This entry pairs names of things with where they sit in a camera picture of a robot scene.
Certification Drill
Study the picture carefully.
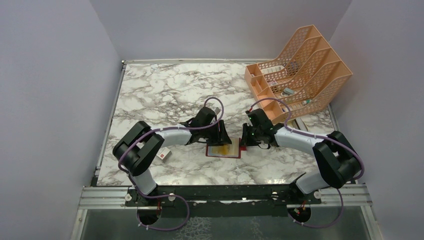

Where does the green capped tube in organizer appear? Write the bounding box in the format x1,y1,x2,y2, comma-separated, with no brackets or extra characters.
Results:
301,99,312,106

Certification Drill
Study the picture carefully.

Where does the white box in organizer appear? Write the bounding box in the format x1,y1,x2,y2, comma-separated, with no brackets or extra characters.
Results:
261,65,286,75

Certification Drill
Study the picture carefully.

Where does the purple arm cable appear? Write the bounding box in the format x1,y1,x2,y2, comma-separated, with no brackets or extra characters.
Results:
117,96,225,232
248,97,366,229

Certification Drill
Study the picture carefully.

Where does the aluminium frame rail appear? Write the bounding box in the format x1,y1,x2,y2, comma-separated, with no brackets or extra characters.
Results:
78,184,373,210

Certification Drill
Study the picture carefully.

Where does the grey item in organizer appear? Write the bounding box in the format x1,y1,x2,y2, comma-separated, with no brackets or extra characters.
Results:
281,87,296,97

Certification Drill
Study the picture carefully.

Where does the peach plastic file organizer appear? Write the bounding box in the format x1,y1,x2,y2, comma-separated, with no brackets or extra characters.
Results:
244,25,353,124

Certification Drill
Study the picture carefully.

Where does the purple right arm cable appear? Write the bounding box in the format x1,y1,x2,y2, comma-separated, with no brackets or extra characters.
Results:
248,97,366,229

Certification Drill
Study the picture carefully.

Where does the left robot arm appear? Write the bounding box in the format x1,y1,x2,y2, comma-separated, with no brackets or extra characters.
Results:
112,106,232,206

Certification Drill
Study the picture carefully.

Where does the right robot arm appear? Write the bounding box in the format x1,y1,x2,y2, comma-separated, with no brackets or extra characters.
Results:
240,109,362,204

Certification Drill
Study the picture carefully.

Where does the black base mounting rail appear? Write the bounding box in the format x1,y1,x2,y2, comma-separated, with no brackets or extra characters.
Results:
124,184,322,209

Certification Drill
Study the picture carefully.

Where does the red leather card holder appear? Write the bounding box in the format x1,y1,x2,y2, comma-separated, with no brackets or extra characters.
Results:
205,137,247,159

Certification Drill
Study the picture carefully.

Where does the small white card box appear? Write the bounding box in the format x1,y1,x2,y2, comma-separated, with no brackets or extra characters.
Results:
156,147,172,162

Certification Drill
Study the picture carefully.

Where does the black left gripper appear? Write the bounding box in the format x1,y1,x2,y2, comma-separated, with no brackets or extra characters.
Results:
200,120,232,147

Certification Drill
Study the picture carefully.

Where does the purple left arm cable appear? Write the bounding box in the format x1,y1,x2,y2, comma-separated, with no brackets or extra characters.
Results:
117,96,225,232

